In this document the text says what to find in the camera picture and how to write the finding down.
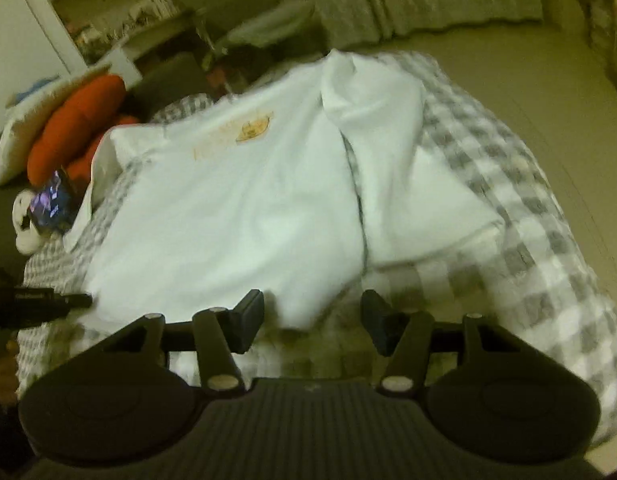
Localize grey white checkered blanket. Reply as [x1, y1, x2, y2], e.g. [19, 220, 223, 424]
[18, 53, 617, 444]

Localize white fluffy earmuffs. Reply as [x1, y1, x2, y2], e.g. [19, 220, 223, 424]
[11, 188, 51, 256]

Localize white office chair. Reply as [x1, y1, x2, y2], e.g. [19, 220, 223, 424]
[198, 0, 318, 70]

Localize cream square pillow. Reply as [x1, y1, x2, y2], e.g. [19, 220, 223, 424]
[0, 63, 111, 186]

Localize white bear print t-shirt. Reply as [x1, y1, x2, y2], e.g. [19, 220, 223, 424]
[81, 51, 504, 330]

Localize red plush cushion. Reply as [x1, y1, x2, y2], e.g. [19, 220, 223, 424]
[26, 74, 139, 190]

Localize dark green sofa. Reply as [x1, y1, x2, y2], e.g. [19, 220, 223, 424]
[0, 53, 213, 282]

